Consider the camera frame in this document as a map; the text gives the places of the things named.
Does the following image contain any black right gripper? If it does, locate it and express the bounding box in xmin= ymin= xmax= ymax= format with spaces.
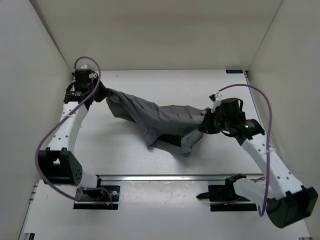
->
xmin=199 ymin=108 xmax=232 ymax=135

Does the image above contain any grey pleated skirt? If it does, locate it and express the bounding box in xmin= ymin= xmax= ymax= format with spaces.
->
xmin=106 ymin=88 xmax=208 ymax=157

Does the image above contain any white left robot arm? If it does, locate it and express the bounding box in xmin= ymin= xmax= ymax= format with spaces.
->
xmin=37 ymin=64 xmax=108 ymax=199

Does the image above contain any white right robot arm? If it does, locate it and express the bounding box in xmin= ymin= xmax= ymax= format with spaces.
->
xmin=199 ymin=94 xmax=319 ymax=229

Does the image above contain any right blue corner label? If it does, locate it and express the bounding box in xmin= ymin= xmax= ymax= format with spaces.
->
xmin=225 ymin=69 xmax=244 ymax=74

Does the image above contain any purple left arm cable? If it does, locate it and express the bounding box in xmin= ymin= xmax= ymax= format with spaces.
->
xmin=37 ymin=56 xmax=102 ymax=202

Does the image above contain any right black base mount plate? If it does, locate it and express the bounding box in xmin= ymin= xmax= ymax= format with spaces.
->
xmin=196 ymin=173 xmax=257 ymax=212

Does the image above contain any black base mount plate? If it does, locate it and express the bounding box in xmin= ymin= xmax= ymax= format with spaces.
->
xmin=73 ymin=179 xmax=121 ymax=211
xmin=196 ymin=173 xmax=257 ymax=212

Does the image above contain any aluminium table edge rail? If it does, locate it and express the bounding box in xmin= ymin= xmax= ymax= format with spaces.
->
xmin=97 ymin=172 xmax=261 ymax=183

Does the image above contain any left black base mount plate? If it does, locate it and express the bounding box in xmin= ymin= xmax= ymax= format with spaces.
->
xmin=73 ymin=179 xmax=121 ymax=211

